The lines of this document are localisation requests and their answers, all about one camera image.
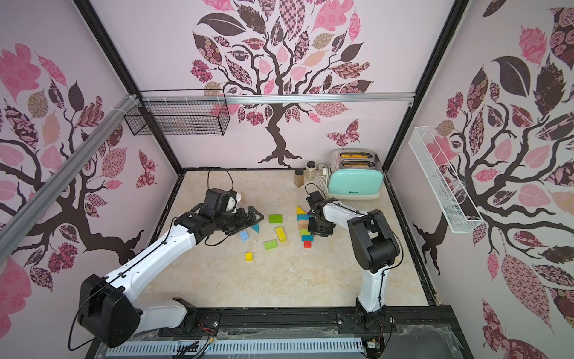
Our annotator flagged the black wire basket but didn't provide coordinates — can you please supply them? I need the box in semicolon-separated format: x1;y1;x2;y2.
123;88;231;136

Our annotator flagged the white cable duct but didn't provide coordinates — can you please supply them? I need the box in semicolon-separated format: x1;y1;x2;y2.
103;337;364;358

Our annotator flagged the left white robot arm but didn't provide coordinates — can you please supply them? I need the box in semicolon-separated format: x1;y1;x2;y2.
73;204;264;348

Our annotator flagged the light blue cube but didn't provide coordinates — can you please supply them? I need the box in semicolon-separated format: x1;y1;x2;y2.
239;230;250;242

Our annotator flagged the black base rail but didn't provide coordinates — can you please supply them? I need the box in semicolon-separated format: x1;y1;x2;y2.
96;306;458;335

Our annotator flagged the white wire shelf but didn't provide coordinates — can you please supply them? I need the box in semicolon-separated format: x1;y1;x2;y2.
408;127;484;234

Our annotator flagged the aluminium rail left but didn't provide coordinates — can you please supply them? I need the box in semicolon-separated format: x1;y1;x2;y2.
1;94;138;261

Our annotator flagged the yellow rectangular block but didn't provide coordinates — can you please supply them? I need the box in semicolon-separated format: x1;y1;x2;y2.
275;227;287;243

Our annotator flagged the brown spice jar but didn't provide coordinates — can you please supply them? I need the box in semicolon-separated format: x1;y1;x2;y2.
294;168;305;188

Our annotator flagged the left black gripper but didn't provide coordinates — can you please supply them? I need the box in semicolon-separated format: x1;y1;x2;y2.
213;206;263;236

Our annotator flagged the aluminium rail back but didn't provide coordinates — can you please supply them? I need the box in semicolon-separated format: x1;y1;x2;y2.
142;92;416;104

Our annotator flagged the aluminium rail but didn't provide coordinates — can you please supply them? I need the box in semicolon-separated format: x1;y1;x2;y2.
1;94;138;261
142;92;416;104

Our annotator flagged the teal long block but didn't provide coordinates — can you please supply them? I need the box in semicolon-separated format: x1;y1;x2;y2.
297;214;312;221

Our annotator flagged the pale spice jar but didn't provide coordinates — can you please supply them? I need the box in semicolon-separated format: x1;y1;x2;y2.
304;161;317;182

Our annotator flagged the mint green toaster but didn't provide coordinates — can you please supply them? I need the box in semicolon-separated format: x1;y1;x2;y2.
327;149;384;200

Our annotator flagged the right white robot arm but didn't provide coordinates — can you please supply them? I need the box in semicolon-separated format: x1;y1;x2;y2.
306;191;404;327

